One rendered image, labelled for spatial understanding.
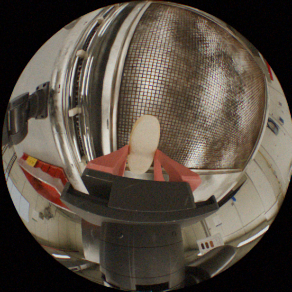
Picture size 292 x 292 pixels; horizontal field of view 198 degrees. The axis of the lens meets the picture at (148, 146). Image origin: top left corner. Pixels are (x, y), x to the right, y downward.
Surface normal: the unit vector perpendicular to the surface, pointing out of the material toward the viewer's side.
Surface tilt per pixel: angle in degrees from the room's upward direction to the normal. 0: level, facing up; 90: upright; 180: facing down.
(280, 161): 90
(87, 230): 90
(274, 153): 90
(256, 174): 90
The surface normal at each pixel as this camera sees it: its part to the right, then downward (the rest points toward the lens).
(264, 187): -0.97, -0.04
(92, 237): 0.15, -0.83
